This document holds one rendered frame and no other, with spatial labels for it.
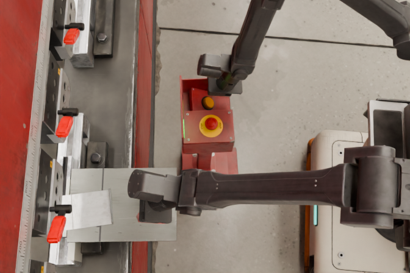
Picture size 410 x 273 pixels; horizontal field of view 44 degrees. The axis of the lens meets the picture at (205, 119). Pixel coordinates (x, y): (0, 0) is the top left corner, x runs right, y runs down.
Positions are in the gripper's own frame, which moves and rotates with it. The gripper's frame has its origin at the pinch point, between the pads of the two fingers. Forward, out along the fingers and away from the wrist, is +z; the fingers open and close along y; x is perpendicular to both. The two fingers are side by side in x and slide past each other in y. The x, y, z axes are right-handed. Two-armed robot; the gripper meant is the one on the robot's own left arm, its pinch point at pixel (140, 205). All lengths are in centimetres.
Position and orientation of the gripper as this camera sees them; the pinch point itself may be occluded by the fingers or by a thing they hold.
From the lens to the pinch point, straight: 120.2
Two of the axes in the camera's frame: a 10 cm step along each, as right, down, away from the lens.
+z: -5.3, 2.9, 8.0
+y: 0.1, 9.4, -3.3
